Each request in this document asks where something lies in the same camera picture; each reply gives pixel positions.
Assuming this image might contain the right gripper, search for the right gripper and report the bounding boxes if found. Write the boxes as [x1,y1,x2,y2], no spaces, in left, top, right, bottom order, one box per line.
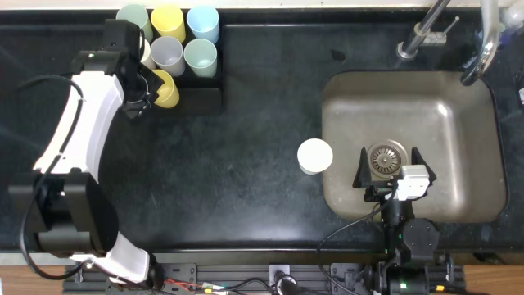
[352,146,437,202]

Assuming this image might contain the cream cup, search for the cream cup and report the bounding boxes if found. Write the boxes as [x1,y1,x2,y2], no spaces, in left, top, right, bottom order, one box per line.
[296,138,335,176]

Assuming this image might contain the yellow cup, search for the yellow cup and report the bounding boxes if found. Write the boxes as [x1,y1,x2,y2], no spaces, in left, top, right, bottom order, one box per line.
[151,68,181,110]
[150,4,187,43]

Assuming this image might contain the steel sink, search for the steel sink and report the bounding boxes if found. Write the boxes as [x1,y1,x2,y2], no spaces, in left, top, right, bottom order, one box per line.
[320,69,509,225]

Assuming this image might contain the steel tap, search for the steel tap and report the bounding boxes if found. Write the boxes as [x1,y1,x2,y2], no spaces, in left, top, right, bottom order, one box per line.
[395,0,503,87]

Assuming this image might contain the blue soap bottle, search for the blue soap bottle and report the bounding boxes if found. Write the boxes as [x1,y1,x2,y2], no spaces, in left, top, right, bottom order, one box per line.
[501,2,524,50]

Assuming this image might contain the light green cup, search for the light green cup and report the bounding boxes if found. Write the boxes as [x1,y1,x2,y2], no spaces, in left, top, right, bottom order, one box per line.
[183,38,219,79]

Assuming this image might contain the blue cup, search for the blue cup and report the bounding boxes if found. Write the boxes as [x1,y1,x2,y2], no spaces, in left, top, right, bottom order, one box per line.
[186,5,220,44]

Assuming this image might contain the grey cup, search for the grey cup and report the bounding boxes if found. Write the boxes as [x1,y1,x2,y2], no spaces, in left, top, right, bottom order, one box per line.
[150,35,186,78]

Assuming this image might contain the white cup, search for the white cup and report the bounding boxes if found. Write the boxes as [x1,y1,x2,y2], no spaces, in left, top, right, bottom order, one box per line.
[138,37,157,70]

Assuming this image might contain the dark green cup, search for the dark green cup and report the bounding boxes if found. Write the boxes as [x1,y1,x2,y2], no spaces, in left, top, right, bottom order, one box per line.
[115,3,155,42]

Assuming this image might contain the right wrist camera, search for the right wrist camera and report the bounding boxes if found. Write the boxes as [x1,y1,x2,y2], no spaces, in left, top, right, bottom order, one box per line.
[395,164,431,202]

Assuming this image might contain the black cable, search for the black cable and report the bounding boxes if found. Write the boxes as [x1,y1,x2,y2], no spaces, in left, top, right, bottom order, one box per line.
[316,184,400,295]
[16,73,89,282]

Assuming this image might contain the mounting rail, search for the mounting rail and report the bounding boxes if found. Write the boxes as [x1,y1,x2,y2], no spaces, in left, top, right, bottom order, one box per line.
[63,261,468,295]

